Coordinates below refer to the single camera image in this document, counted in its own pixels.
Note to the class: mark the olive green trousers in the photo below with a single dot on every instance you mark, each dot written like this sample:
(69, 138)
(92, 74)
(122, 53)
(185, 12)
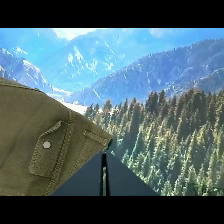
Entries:
(36, 146)

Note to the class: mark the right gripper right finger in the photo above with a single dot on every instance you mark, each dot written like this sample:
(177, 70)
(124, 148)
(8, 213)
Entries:
(125, 181)

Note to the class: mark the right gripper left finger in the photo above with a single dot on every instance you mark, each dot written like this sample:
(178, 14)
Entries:
(86, 180)

